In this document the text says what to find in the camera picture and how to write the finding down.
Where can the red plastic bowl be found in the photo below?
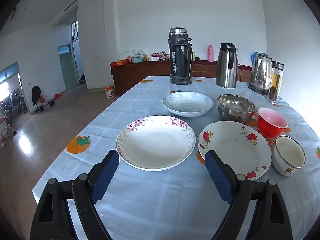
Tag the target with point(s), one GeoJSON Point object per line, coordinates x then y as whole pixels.
{"type": "Point", "coordinates": [268, 127]}

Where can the large black thermos flask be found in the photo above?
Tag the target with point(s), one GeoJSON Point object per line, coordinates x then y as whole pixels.
{"type": "Point", "coordinates": [178, 62]}

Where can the fluorescent tube light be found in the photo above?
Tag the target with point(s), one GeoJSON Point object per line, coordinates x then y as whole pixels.
{"type": "Point", "coordinates": [75, 2]}

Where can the pink thermos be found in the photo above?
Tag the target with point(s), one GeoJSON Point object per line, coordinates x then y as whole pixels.
{"type": "Point", "coordinates": [210, 53]}

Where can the red flower white plate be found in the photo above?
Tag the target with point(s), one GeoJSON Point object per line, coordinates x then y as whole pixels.
{"type": "Point", "coordinates": [237, 145]}

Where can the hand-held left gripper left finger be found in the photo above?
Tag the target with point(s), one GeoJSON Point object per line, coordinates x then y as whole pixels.
{"type": "Point", "coordinates": [106, 177]}

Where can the white enamel bowl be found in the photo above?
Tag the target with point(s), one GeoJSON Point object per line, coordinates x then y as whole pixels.
{"type": "Point", "coordinates": [287, 152]}

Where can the barred transom window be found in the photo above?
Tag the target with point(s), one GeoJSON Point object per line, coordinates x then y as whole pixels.
{"type": "Point", "coordinates": [75, 31]}

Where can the glass tea bottle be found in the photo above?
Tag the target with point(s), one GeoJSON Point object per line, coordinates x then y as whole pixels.
{"type": "Point", "coordinates": [275, 85]}

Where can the stainless steel bowl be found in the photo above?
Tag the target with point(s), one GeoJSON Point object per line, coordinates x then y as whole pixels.
{"type": "Point", "coordinates": [235, 107]}

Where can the light blue printed tablecloth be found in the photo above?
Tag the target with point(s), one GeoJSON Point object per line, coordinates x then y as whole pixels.
{"type": "Point", "coordinates": [155, 200]}

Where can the white plastic bucket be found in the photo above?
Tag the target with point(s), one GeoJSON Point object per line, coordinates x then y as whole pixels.
{"type": "Point", "coordinates": [109, 92]}

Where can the pink flower rimmed plate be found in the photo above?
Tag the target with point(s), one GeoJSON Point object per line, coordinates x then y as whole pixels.
{"type": "Point", "coordinates": [155, 142]}

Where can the steel electric kettle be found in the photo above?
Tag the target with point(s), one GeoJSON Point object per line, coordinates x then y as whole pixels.
{"type": "Point", "coordinates": [261, 72]}

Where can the red wheeled cart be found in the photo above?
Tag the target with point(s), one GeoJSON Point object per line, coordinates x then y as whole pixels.
{"type": "Point", "coordinates": [47, 102]}

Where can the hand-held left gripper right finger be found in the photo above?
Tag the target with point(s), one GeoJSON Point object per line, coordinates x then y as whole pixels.
{"type": "Point", "coordinates": [218, 177]}

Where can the orange box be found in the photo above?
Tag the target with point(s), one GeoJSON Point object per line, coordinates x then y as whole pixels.
{"type": "Point", "coordinates": [120, 62]}

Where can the blue patterned plate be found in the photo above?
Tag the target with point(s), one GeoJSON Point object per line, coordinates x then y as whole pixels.
{"type": "Point", "coordinates": [187, 105]}

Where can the dark wooden sideboard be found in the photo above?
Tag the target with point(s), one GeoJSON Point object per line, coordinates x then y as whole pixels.
{"type": "Point", "coordinates": [130, 75]}

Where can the teal basin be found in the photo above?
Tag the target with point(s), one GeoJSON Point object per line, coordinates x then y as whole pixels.
{"type": "Point", "coordinates": [137, 60]}

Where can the green door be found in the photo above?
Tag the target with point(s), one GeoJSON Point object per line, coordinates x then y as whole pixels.
{"type": "Point", "coordinates": [68, 71]}

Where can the mesh food cover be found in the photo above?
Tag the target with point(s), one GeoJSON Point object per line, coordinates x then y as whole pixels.
{"type": "Point", "coordinates": [126, 54]}

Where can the colourful cloth pile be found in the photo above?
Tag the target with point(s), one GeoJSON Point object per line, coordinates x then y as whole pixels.
{"type": "Point", "coordinates": [161, 55]}

